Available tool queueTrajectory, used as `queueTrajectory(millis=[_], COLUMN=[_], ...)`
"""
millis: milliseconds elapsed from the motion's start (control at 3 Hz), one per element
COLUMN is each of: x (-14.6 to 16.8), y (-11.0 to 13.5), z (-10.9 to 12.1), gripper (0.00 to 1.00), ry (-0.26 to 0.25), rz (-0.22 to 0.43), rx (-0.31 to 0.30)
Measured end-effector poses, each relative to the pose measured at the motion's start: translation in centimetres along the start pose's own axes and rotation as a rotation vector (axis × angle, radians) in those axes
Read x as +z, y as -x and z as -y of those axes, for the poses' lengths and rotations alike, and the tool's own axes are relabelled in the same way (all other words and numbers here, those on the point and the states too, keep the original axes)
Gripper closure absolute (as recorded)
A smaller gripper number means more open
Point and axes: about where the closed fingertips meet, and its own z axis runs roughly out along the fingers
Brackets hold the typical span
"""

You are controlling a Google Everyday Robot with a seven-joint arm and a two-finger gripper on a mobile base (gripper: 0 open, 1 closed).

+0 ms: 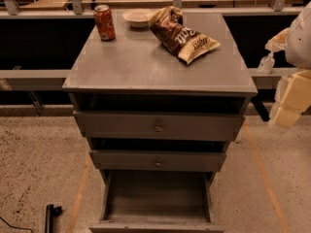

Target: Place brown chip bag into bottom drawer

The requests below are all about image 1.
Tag grey wooden drawer cabinet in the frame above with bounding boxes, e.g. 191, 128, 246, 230
63, 10, 257, 233

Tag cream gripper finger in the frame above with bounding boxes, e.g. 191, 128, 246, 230
273, 108, 300, 127

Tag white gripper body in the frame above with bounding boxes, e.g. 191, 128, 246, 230
279, 70, 311, 111

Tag clear sanitizer pump bottle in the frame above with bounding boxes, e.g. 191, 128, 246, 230
258, 52, 275, 75

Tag grey top drawer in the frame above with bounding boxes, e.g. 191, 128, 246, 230
74, 111, 244, 141

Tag black floor post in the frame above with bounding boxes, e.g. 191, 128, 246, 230
45, 204, 62, 233

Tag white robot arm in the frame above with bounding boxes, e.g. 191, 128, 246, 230
265, 3, 311, 128

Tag black floor cable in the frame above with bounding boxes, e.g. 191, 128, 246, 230
0, 216, 35, 233

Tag brown chip bag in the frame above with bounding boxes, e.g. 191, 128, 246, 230
146, 6, 221, 64

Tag grey metal railing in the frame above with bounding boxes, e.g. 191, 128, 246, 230
1, 1, 301, 114

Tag orange soda can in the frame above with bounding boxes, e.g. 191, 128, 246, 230
94, 5, 116, 41

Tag grey middle drawer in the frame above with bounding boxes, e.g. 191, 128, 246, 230
90, 150, 225, 172

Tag grey open bottom drawer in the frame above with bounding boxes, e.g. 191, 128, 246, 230
89, 170, 225, 233

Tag white ceramic bowl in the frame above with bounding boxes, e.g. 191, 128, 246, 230
122, 9, 152, 28

